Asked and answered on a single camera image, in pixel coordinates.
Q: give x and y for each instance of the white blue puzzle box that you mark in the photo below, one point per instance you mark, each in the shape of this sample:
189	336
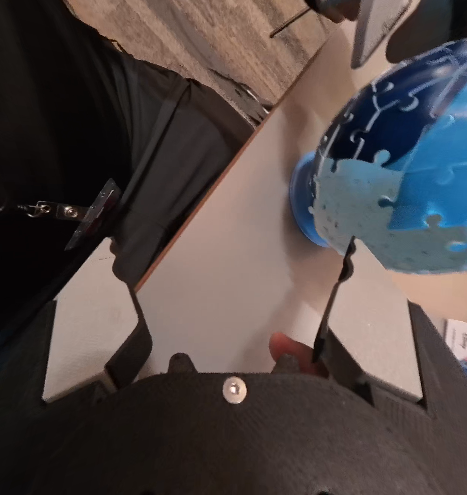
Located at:
465	348

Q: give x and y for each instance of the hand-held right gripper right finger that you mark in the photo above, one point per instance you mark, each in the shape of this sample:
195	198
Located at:
376	328

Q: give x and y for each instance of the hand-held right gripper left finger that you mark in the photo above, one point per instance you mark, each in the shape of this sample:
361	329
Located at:
86	328

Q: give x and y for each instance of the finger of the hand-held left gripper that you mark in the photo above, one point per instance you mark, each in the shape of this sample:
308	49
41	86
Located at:
376	27

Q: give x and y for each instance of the person's right hand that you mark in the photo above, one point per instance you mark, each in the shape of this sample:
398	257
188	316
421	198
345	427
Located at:
295	348

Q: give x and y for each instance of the black badge with metal clip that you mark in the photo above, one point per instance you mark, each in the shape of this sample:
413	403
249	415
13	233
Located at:
94	216

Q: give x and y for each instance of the blue puzzle ball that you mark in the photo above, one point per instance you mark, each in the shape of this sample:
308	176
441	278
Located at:
411	154

